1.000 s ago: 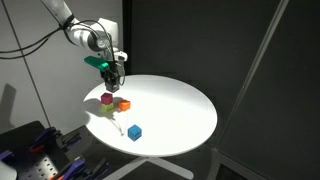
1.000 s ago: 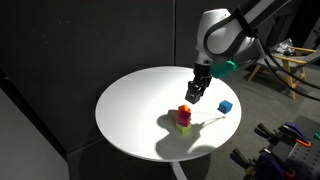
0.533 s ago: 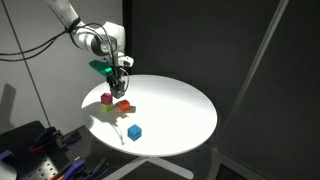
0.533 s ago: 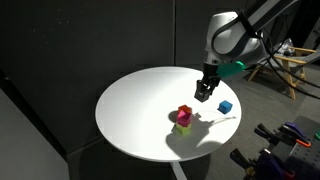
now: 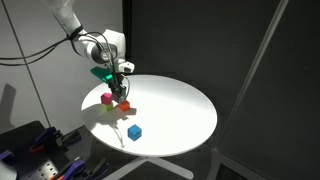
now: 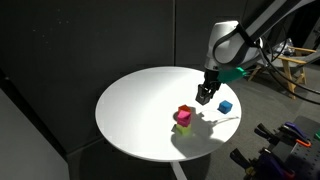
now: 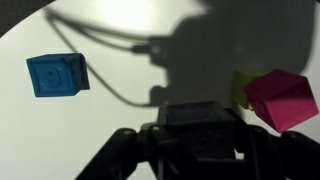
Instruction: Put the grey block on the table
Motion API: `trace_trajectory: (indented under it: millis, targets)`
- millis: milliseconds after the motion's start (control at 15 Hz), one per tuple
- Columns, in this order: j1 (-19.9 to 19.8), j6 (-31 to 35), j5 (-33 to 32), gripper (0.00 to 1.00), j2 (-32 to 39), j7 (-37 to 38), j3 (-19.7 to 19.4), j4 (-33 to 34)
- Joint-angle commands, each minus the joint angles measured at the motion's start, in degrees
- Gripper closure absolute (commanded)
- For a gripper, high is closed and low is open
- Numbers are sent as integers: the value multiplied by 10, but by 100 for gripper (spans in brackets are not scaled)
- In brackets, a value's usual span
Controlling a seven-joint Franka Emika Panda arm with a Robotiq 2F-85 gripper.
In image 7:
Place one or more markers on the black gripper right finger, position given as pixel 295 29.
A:
pixel 273 150

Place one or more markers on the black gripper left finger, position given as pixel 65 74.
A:
pixel 123 150

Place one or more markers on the magenta block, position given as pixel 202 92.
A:
pixel 283 98

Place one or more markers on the lime green block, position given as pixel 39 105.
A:
pixel 240 85

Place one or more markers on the blue block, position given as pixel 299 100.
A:
pixel 55 76

